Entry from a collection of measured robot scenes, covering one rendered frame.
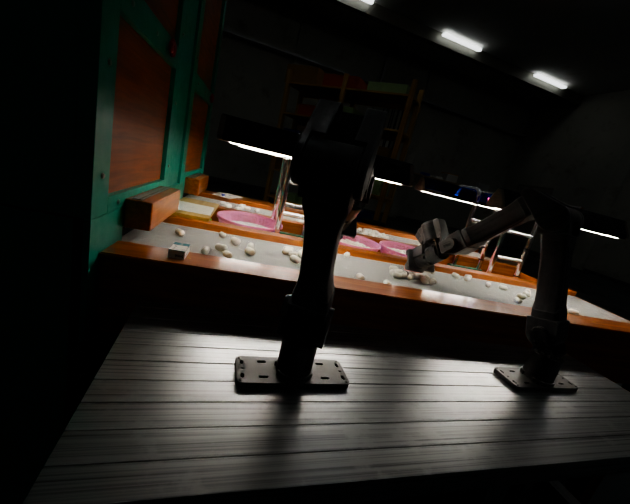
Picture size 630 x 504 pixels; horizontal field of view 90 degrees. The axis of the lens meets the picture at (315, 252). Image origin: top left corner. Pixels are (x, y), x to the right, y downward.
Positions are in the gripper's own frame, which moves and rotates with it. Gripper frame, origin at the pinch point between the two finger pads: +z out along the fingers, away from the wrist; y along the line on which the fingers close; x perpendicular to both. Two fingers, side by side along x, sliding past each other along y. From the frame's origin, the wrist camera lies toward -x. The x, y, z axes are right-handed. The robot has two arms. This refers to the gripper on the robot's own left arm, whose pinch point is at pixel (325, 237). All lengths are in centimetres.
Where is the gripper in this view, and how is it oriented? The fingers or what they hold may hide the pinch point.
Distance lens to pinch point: 85.7
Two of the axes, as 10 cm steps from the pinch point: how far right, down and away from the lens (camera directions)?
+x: -0.6, 9.1, -4.2
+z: -2.8, 3.8, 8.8
